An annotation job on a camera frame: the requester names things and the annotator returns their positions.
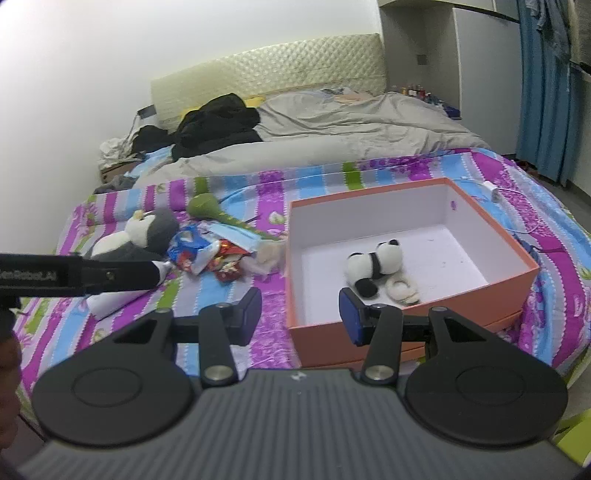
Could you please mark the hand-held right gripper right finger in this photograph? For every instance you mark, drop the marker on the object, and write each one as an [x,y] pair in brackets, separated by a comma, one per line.
[349,318]

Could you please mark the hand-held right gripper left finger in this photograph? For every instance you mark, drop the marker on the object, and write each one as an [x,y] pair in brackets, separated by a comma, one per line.
[249,316]

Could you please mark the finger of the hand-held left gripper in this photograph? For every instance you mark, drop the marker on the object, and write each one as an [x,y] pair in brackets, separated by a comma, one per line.
[124,274]

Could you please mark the red foil packet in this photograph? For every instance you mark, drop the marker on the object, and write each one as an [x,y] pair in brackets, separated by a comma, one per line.
[228,273]

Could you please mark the beige fluffy toy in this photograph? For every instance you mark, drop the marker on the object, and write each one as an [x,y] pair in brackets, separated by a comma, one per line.
[268,258]

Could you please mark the blue snack packet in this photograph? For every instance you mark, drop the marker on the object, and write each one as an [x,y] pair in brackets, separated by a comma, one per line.
[189,249]

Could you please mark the orange cardboard box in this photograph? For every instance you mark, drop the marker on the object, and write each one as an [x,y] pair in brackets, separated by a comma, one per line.
[461,249]

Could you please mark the panda plush toy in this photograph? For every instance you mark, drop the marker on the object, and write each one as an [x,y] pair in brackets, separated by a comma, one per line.
[362,267]

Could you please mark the grey white penguin plush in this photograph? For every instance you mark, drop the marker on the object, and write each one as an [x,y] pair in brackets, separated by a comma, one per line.
[157,226]

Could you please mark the blue face mask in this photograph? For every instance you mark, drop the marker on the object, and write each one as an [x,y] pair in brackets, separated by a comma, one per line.
[235,235]

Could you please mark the grey cloth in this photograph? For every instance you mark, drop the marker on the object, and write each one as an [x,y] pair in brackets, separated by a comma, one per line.
[115,184]

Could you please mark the wooden bedside table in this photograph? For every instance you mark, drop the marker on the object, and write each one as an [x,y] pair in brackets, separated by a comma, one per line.
[113,171]

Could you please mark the green plush stick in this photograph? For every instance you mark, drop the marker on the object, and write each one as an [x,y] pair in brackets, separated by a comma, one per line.
[205,205]

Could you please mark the striped floral bed sheet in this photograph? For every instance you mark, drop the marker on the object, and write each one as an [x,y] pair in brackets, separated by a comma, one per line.
[258,194]

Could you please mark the white crumpled cloth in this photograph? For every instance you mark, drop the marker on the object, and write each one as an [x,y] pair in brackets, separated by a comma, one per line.
[115,147]

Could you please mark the black cloth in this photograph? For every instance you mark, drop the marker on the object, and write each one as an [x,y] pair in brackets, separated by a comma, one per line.
[150,137]

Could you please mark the black jacket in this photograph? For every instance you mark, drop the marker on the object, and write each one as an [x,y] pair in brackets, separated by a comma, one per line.
[212,124]

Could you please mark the grey duvet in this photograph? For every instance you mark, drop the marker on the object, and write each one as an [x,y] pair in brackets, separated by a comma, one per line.
[346,134]

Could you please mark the pink cloth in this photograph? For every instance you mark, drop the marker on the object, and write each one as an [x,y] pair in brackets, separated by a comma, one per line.
[353,96]

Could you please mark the row of small bottles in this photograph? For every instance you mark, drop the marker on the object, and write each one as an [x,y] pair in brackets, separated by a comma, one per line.
[415,92]

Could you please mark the cream padded headboard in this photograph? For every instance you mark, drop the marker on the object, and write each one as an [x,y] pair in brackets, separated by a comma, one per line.
[277,64]

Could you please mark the green plastic object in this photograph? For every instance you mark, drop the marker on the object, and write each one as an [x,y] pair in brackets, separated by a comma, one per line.
[575,438]

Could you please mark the blue curtain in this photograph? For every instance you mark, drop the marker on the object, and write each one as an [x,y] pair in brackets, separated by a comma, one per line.
[540,115]

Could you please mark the white wardrobe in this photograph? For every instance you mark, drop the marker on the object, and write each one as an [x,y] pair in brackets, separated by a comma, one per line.
[480,69]

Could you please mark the hanging blue clothes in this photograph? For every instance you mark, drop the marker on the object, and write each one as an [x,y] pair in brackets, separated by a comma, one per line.
[554,23]

